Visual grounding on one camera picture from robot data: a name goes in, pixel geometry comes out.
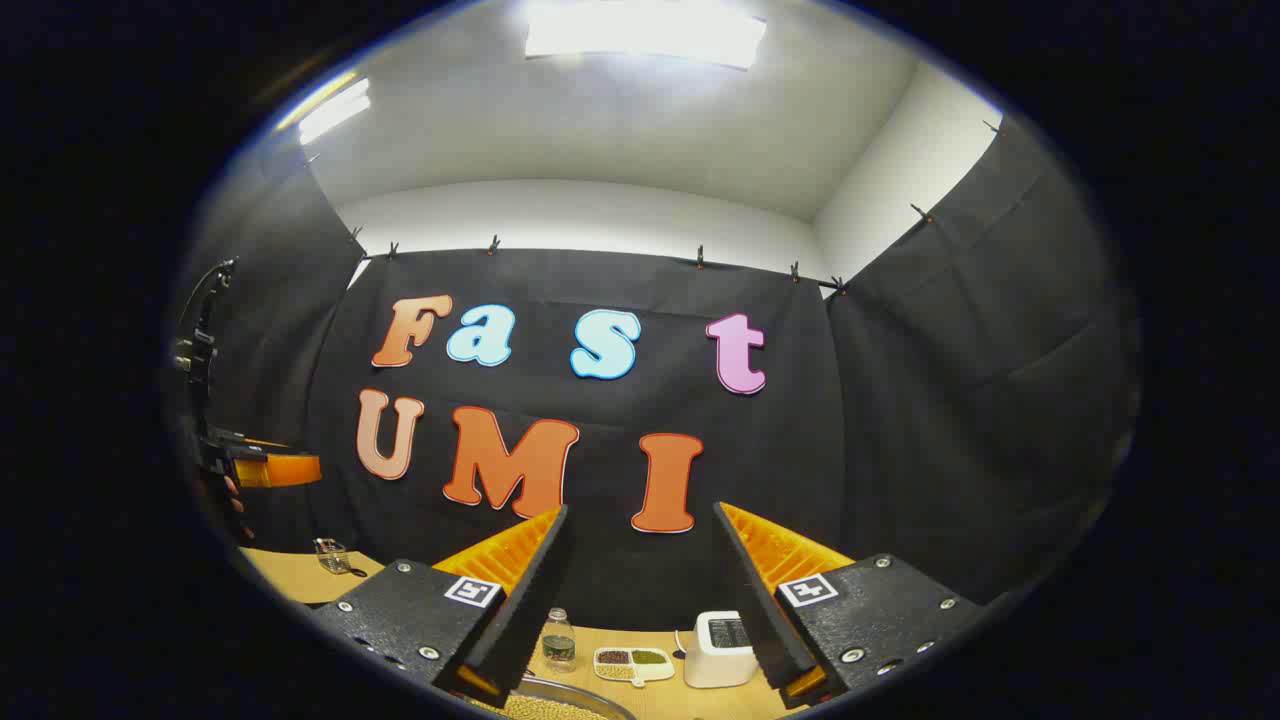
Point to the large ceiling light panel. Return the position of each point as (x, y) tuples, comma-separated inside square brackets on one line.
[(645, 30)]

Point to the pile of yellow soybeans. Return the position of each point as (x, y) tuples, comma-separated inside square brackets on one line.
[(540, 708)]

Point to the small ceiling light panel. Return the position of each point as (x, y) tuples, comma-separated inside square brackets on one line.
[(335, 112)]

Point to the heap of red beans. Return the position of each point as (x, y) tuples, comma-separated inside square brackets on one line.
[(612, 657)]

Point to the clear plastic water bottle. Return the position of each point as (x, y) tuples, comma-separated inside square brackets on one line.
[(558, 645)]

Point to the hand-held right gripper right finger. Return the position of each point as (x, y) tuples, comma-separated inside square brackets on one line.
[(760, 610)]

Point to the white divided plate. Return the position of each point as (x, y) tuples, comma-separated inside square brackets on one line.
[(655, 670)]

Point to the heap of green mung beans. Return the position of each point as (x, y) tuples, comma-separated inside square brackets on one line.
[(648, 657)]

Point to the small heap of soybeans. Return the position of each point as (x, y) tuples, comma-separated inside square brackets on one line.
[(614, 672)]

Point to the stainless steel pot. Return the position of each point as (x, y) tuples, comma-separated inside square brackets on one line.
[(590, 695)]

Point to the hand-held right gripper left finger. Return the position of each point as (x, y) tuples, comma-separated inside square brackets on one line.
[(530, 610)]

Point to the white toaster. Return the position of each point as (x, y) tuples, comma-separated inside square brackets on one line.
[(715, 660)]

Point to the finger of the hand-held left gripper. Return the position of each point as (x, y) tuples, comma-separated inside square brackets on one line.
[(280, 470)]

